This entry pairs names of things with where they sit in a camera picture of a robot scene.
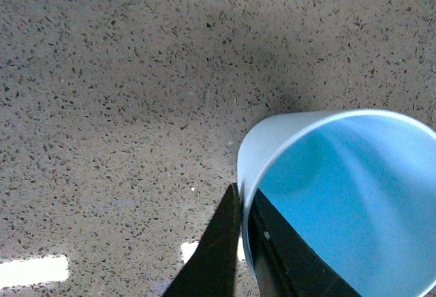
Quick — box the light blue cup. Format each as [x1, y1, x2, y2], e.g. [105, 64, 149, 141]
[237, 109, 435, 296]

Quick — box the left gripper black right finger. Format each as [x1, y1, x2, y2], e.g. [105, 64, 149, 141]
[248, 190, 360, 296]

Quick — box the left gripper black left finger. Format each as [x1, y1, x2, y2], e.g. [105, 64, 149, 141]
[163, 183, 241, 296]

